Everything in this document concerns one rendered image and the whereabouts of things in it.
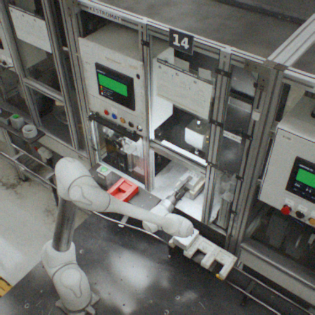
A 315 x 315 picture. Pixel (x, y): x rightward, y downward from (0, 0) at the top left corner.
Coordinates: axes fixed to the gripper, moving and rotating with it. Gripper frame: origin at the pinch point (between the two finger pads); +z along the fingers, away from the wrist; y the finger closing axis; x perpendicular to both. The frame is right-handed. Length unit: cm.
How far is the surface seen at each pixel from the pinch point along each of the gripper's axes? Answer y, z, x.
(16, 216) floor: -102, -47, 143
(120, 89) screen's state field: 64, -15, 35
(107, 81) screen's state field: 65, -15, 43
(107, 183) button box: -5, -26, 43
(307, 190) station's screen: 57, -16, -67
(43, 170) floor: -104, 5, 166
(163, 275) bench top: -31, -45, -15
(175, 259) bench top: -31.6, -32.4, -14.5
